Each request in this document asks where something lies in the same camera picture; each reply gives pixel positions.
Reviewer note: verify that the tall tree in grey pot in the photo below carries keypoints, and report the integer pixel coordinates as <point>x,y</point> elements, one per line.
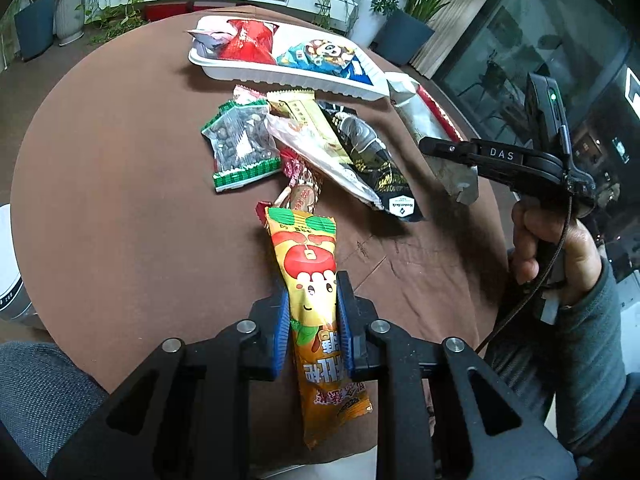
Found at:
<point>35,30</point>

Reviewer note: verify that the person's left leg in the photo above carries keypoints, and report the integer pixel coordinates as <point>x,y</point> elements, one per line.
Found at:
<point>45,395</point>

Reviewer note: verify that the blue snack packet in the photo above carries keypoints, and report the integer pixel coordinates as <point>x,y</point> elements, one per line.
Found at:
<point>360,72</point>

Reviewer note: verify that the brown checkered candy packet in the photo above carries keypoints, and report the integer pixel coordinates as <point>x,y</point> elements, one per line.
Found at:
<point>300,195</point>

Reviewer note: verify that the beige curtain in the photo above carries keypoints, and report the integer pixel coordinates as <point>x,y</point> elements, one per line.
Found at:
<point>460,25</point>

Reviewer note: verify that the white and red packet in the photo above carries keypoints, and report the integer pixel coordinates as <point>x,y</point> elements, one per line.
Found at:
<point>420,115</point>

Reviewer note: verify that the person's right hand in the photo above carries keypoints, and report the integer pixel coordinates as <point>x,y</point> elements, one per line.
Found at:
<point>582,260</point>

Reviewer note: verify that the glass sliding door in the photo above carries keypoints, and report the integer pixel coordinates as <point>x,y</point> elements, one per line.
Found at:
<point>500,70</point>

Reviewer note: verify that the large-leaf plant in dark pot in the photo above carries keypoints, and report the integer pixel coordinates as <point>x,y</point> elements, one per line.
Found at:
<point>402,35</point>

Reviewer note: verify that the gold snack packet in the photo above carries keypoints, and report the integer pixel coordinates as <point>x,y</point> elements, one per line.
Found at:
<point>305,120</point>

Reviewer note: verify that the orange snack packet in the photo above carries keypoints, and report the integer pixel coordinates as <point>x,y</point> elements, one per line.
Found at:
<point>310,270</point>

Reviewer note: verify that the pink snack packet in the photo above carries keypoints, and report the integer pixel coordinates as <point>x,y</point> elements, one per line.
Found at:
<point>210,35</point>

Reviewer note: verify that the small pink candy packet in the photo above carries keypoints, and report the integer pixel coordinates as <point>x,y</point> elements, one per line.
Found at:
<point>247,95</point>

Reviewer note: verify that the brown tablecloth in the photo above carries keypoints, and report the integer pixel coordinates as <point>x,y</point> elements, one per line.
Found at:
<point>125,185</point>

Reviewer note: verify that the red snack packet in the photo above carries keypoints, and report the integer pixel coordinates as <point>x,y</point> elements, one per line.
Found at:
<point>247,42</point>

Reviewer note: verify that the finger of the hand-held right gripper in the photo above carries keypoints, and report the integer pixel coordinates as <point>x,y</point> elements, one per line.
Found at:
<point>450,148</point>

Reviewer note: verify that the trailing green vine plant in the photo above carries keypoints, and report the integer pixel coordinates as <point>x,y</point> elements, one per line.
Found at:
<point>115,15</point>

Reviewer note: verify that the green-edged bag of dark beans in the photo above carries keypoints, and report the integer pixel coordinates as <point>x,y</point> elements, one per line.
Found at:
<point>240,145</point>

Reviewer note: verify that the panda print snack packet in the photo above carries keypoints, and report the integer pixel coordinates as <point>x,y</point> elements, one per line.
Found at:
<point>320,55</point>

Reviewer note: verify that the white round appliance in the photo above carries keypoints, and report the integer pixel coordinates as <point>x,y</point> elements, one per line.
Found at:
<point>12,270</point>

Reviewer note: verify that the plant in white round pot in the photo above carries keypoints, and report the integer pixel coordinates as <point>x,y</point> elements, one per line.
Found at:
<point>70,15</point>

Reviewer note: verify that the red storage box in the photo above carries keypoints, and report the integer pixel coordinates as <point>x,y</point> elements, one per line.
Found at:
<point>167,11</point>

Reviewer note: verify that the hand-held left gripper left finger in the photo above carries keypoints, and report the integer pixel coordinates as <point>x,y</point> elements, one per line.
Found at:
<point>280,340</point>

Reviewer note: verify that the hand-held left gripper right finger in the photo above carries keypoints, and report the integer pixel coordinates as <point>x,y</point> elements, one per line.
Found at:
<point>346,330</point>

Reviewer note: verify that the clear plastic snack packet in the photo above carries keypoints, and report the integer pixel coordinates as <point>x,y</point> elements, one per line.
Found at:
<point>320,160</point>

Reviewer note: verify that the person's right forearm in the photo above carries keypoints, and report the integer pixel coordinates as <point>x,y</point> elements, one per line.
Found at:
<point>590,360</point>

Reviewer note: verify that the black snack packet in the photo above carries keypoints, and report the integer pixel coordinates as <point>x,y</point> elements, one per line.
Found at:
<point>370,160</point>

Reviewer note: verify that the white plastic tray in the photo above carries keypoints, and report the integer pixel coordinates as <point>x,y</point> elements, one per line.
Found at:
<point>280,77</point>

